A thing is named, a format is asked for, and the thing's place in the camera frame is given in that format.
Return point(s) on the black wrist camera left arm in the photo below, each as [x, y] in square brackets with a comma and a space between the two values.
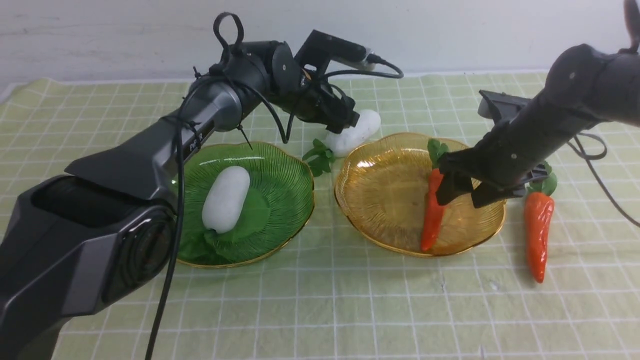
[320, 48]

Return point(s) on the orange carrot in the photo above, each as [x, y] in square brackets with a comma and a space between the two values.
[434, 212]
[538, 214]

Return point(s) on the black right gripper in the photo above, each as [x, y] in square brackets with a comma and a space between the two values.
[509, 156]

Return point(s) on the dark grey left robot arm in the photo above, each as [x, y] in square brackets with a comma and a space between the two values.
[79, 242]

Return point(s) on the white radish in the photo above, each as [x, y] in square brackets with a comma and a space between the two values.
[325, 152]
[224, 202]

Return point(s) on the green ribbed plastic plate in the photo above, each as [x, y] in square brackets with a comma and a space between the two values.
[278, 204]

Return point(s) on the amber ribbed plastic plate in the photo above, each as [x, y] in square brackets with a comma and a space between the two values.
[381, 190]

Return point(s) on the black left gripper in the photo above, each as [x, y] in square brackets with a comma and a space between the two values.
[317, 102]

